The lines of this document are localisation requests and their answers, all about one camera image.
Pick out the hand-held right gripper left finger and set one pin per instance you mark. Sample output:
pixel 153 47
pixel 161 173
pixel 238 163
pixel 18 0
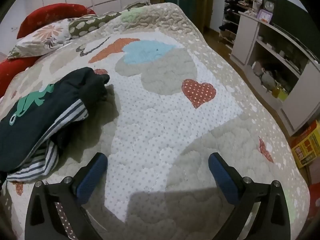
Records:
pixel 92 177

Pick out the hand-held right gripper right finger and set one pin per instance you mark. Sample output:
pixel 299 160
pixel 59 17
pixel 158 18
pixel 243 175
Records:
pixel 225 177

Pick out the dark navy pants striped lining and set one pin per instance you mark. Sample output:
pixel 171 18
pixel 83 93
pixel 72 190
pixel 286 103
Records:
pixel 37 120

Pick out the heart patterned quilt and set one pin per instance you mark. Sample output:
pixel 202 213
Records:
pixel 160 130

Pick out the yellow cardboard box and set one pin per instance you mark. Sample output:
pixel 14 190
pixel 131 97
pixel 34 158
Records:
pixel 306 147

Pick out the yellow bottle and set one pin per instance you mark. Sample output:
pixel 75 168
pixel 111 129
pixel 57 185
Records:
pixel 276 91

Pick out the long red pillow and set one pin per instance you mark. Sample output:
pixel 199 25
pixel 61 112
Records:
pixel 12 72

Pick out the white shelf unit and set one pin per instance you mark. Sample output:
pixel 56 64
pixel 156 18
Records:
pixel 246 37

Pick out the floral pillow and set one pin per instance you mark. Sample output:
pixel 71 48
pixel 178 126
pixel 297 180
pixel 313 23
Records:
pixel 42 37

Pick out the olive spotted blanket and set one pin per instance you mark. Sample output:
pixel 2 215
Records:
pixel 87 25

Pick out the shoe rack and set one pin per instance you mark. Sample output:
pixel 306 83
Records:
pixel 230 17

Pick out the dark television screen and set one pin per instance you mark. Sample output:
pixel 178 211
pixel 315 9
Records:
pixel 290 15

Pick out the dark table clock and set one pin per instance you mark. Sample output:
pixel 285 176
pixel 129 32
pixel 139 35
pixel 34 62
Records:
pixel 269 5

